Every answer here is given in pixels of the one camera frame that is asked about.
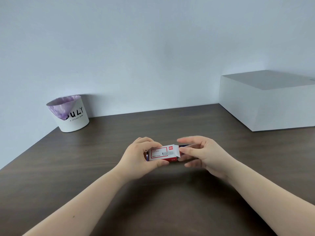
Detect red and white small box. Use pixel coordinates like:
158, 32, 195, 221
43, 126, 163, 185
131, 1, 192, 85
147, 144, 182, 163

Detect purple bin liner bag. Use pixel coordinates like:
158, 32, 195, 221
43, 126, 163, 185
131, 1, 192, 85
47, 95, 82, 121

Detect white round waste bin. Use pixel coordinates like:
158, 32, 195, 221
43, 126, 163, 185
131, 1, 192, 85
46, 95, 90, 133

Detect person's right forearm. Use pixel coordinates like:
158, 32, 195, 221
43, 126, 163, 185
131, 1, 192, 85
228, 158, 315, 234

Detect person's left forearm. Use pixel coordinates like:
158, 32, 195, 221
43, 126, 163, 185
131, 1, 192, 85
22, 167, 125, 236

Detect person's right hand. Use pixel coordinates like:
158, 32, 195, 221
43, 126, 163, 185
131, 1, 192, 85
176, 136, 238, 181

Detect large white rectangular box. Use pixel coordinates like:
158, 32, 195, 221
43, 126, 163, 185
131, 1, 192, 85
219, 70, 315, 132

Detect person's left hand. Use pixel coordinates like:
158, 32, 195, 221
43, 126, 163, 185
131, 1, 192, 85
115, 137, 170, 183

